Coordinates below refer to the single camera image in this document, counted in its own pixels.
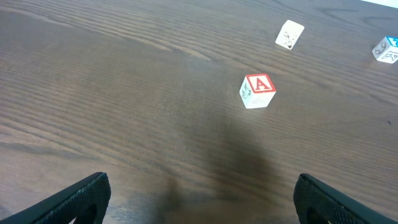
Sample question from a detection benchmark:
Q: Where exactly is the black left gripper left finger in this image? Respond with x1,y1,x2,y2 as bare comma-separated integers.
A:
1,172,111,224

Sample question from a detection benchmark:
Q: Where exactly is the red letter A block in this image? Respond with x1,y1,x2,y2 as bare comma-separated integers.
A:
239,73,276,109

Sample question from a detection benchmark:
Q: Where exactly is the yellow wooden block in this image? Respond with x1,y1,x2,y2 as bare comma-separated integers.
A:
275,20,305,50

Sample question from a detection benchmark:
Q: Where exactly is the blue number 2 block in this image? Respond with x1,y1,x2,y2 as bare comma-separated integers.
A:
372,36,398,64

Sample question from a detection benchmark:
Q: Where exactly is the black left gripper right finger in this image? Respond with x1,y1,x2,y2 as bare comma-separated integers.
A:
294,174,397,224

